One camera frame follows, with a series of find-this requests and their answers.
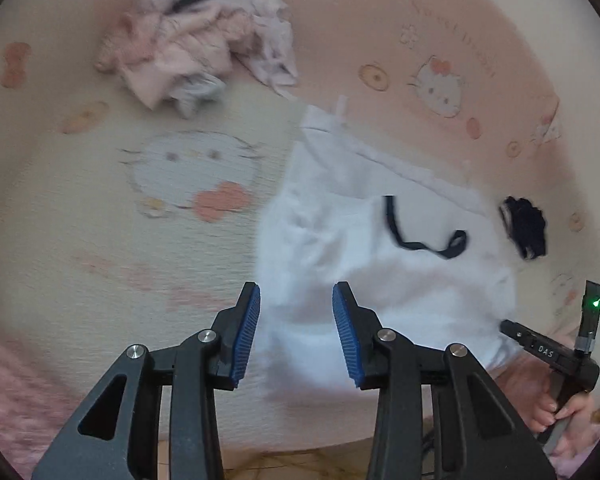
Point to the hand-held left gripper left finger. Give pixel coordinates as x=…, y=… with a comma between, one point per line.
x=245, y=335

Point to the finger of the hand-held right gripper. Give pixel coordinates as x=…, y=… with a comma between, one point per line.
x=514, y=332

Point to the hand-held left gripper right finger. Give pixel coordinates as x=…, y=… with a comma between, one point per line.
x=347, y=340

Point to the white shirt with navy trim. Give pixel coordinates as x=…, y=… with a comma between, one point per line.
x=405, y=280

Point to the pile of pink white clothes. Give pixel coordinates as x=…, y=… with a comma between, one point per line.
x=180, y=45

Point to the person's right hand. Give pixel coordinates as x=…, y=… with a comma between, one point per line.
x=577, y=407

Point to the dark navy cloth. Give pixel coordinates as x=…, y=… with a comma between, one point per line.
x=525, y=225

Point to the pink cream printed blanket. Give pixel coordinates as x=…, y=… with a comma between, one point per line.
x=80, y=210

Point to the pink fuzzy bed cover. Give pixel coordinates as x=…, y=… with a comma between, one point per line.
x=15, y=385

